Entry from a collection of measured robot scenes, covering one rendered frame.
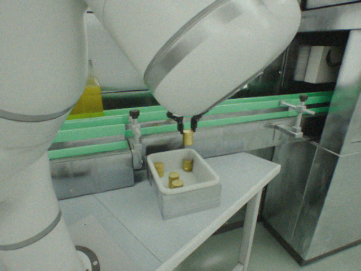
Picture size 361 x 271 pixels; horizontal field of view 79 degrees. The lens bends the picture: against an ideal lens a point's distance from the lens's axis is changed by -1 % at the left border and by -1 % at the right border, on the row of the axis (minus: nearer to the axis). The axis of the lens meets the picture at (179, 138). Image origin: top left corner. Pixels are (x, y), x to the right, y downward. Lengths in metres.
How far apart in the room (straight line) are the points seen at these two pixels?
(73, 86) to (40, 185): 0.21
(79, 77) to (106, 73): 0.74
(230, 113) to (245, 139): 0.14
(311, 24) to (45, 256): 1.23
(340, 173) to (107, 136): 1.00
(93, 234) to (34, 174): 0.28
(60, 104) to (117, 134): 0.52
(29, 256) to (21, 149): 0.21
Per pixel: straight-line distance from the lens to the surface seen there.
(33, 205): 0.36
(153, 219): 0.64
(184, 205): 0.62
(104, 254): 0.54
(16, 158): 0.24
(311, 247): 1.47
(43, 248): 0.41
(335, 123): 1.15
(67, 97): 0.17
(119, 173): 0.73
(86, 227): 0.60
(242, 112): 0.95
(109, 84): 0.92
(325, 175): 1.23
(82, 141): 0.70
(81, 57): 0.18
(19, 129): 0.20
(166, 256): 0.56
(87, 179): 0.74
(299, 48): 1.34
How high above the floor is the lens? 1.19
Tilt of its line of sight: 24 degrees down
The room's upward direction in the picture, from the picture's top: straight up
